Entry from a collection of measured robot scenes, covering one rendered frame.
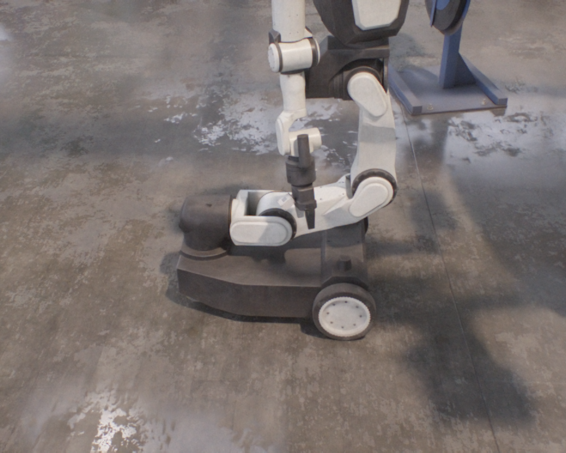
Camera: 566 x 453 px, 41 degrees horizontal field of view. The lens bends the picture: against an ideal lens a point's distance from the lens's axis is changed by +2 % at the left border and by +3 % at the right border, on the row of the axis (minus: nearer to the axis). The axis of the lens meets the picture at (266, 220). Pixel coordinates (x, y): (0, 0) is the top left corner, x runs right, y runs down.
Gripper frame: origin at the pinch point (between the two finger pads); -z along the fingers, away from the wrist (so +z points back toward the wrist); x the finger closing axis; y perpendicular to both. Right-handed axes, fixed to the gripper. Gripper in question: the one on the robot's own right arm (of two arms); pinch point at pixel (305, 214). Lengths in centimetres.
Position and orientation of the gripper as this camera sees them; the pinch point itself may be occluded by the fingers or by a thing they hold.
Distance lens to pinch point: 225.8
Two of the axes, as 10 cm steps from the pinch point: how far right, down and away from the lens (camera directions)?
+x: 2.6, 3.3, -9.1
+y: 9.6, -1.9, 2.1
